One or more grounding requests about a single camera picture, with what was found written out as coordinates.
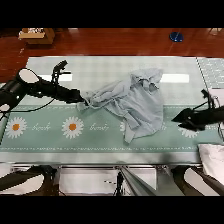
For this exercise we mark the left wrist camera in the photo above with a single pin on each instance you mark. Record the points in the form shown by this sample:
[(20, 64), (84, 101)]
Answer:
[(58, 68)]

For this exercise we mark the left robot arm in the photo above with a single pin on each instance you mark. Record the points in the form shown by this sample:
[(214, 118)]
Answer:
[(20, 87)]

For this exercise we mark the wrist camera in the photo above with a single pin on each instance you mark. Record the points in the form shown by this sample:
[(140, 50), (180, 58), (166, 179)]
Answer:
[(58, 68), (210, 97)]

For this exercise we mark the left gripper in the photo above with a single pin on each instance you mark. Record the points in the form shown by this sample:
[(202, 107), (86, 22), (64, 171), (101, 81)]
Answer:
[(74, 95)]

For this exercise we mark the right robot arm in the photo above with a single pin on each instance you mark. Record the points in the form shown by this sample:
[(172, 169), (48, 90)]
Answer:
[(215, 115)]

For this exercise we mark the silver frame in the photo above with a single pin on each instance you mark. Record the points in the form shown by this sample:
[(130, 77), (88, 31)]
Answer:
[(136, 185)]

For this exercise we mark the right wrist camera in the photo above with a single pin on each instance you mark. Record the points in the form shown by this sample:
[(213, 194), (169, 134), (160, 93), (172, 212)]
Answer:
[(210, 97)]

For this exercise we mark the blue round object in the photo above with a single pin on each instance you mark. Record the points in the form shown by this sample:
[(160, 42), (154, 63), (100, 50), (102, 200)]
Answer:
[(176, 36)]

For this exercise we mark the white garment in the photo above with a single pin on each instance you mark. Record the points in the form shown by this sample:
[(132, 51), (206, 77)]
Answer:
[(213, 160)]

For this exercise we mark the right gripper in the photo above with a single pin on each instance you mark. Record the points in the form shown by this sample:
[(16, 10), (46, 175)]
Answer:
[(197, 118)]

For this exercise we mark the cardboard box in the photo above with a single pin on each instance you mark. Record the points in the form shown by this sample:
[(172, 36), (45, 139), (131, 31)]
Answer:
[(37, 36)]

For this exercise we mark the pale blue shirt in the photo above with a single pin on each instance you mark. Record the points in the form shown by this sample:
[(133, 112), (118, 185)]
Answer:
[(136, 100)]

